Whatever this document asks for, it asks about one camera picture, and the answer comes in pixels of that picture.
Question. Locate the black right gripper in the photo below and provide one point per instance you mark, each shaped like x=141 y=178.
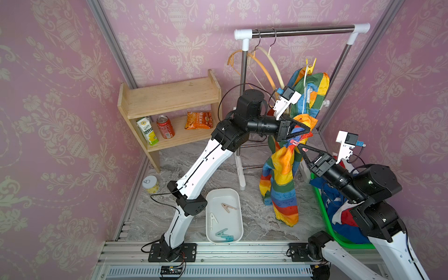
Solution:
x=325 y=166

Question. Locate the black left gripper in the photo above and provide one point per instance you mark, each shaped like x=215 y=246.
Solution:
x=282 y=131

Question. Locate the red clothespin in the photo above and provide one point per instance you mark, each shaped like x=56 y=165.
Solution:
x=294 y=142

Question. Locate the rainbow striped jacket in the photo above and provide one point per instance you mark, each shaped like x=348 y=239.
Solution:
x=277 y=185

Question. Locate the blue red white jacket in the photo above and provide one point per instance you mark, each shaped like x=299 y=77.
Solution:
x=336 y=210

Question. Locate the cream white clothes hanger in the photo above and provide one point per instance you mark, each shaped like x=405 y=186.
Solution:
x=277 y=71

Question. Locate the wooden clothes hanger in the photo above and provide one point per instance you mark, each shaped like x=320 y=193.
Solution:
x=245 y=36

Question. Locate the pink clothespin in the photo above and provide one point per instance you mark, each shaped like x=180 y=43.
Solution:
x=228 y=208

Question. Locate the white clothespin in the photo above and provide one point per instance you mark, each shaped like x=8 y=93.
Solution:
x=213 y=221

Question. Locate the blue clothespin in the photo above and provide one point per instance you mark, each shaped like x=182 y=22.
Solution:
x=227 y=238

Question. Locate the teal green clothespin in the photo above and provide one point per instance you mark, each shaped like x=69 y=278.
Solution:
x=222 y=233

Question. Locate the white wire clothes hanger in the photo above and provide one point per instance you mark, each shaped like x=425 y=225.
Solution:
x=306 y=92

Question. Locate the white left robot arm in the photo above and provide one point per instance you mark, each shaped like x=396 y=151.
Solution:
x=228 y=136

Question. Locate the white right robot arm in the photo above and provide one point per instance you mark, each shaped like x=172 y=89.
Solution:
x=377 y=220

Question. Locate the white plastic tray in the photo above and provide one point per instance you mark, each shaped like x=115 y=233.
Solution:
x=233 y=221

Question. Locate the orange snack bag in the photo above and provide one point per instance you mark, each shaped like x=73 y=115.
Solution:
x=199 y=120

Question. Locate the green plastic basket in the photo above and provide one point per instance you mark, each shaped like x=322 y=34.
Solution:
x=329 y=224

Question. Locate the metal clothes rack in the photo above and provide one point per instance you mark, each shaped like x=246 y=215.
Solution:
x=352 y=29

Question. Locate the red soda can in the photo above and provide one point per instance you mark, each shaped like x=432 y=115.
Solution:
x=165 y=127

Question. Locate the wooden two-tier shelf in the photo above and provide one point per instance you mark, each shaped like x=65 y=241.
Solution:
x=134 y=104

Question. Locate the green white juice carton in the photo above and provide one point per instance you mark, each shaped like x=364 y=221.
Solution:
x=144 y=124

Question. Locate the small circuit board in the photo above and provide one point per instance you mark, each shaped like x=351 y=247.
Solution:
x=171 y=271

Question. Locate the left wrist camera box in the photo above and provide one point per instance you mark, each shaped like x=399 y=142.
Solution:
x=289 y=96

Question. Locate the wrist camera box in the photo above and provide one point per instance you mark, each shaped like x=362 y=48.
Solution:
x=289 y=96
x=348 y=141

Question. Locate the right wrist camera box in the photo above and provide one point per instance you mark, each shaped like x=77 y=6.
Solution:
x=348 y=141

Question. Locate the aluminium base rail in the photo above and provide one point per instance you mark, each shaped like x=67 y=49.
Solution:
x=248 y=259

